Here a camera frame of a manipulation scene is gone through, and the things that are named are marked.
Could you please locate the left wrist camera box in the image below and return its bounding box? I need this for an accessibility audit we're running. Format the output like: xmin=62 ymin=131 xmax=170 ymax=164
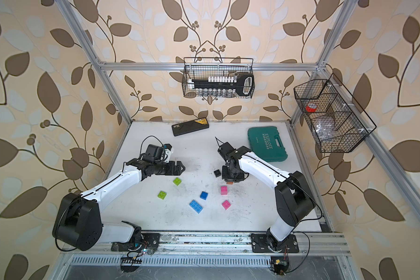
xmin=142 ymin=143 xmax=173 ymax=163

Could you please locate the light blue long lego brick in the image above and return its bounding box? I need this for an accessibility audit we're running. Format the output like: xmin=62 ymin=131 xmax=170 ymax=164
xmin=189 ymin=200 xmax=203 ymax=214

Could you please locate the pink lego brick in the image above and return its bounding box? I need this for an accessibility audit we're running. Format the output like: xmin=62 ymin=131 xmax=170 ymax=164
xmin=222 ymin=200 xmax=232 ymax=210
xmin=220 ymin=185 xmax=228 ymax=196

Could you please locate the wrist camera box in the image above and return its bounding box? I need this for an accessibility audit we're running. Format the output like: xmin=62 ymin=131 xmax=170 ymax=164
xmin=142 ymin=143 xmax=173 ymax=163
xmin=218 ymin=142 xmax=242 ymax=162

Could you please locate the black lego brick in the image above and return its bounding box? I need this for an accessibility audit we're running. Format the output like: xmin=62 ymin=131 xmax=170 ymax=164
xmin=213 ymin=169 xmax=221 ymax=177

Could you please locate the green lego brick upper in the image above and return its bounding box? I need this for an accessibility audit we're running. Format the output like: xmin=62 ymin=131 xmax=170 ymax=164
xmin=173 ymin=177 xmax=182 ymax=186

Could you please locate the clear plastic bag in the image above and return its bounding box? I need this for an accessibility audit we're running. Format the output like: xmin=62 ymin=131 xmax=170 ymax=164
xmin=314 ymin=115 xmax=337 ymax=141

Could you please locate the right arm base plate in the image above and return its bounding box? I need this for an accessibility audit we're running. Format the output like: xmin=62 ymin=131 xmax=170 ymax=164
xmin=250 ymin=232 xmax=299 ymax=254

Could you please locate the dark blue lego brick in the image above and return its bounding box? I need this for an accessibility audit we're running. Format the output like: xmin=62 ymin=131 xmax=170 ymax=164
xmin=199 ymin=191 xmax=208 ymax=200

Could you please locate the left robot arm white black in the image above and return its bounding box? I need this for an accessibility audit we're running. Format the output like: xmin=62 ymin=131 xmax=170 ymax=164
xmin=52 ymin=158 xmax=186 ymax=251

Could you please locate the green lego brick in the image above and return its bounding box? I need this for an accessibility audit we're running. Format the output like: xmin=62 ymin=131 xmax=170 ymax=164
xmin=173 ymin=177 xmax=182 ymax=186
xmin=157 ymin=191 xmax=167 ymax=200

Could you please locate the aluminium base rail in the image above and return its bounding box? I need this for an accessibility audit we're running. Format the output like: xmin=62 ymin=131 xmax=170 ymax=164
xmin=61 ymin=230 xmax=351 ymax=257

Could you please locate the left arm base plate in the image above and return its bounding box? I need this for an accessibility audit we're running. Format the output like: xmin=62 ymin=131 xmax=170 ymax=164
xmin=111 ymin=233 xmax=161 ymax=254

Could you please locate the black wire basket right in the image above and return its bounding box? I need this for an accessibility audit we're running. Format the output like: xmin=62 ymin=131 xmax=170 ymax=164
xmin=294 ymin=74 xmax=377 ymax=153

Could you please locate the green lego brick lower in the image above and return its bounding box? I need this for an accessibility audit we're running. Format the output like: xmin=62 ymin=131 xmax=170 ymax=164
xmin=157 ymin=191 xmax=167 ymax=200

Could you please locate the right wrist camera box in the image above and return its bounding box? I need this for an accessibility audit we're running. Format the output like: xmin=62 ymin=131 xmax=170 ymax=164
xmin=218 ymin=142 xmax=242 ymax=162

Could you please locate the green plastic tool case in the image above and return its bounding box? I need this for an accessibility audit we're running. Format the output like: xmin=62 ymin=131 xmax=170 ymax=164
xmin=247 ymin=126 xmax=288 ymax=162

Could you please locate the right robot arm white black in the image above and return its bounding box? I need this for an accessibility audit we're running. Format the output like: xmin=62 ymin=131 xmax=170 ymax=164
xmin=218 ymin=142 xmax=317 ymax=244

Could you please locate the black wire basket centre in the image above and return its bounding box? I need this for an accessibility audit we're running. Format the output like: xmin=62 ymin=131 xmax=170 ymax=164
xmin=182 ymin=57 xmax=255 ymax=99

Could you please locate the black yellow tool case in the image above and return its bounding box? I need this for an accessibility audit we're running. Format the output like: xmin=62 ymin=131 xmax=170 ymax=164
xmin=171 ymin=117 xmax=210 ymax=137

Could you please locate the black socket tool set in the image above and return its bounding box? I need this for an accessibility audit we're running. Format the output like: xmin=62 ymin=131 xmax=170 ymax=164
xmin=184 ymin=73 xmax=255 ymax=97

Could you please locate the black wire basket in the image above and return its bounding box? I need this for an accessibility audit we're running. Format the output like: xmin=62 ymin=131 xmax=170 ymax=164
xmin=182 ymin=57 xmax=255 ymax=99
xmin=294 ymin=74 xmax=377 ymax=153

